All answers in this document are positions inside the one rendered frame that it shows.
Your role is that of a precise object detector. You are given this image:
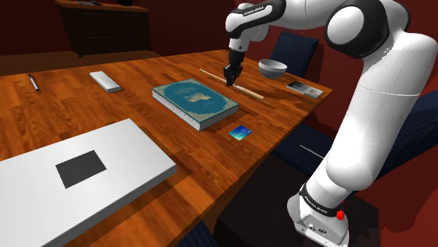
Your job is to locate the large white flat box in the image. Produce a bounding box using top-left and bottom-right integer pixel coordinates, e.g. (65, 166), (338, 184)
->
(0, 118), (178, 247)

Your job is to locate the white and black pen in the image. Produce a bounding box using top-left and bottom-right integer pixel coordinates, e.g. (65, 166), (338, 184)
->
(27, 74), (41, 93)

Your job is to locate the dark robot stand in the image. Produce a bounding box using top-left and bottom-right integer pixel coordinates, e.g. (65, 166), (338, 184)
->
(213, 153), (380, 247)

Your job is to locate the grey bowl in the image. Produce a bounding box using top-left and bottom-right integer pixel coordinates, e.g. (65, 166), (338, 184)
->
(258, 58), (288, 81)

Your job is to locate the wooden table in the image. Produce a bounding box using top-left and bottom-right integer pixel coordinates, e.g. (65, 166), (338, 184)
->
(0, 49), (333, 247)

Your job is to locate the wooden rolling pin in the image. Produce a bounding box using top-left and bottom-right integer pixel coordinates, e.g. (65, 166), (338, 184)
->
(199, 68), (265, 101)

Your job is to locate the small blue card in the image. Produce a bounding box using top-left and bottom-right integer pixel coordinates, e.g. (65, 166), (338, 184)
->
(228, 125), (253, 142)

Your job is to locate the teal hardcover book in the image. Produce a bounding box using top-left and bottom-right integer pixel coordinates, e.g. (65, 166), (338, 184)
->
(152, 78), (240, 132)

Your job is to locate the thin grey picture book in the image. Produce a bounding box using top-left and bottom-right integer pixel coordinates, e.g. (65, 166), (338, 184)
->
(286, 81), (324, 100)

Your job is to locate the dark wooden sideboard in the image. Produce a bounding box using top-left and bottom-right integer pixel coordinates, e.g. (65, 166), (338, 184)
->
(54, 0), (152, 58)

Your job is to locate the dark blue chair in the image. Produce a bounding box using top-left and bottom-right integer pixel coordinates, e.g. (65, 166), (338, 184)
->
(271, 90), (438, 180)
(175, 220), (220, 247)
(269, 31), (320, 79)

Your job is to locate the small white flat box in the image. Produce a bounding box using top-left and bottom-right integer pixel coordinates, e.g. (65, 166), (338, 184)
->
(89, 71), (122, 93)

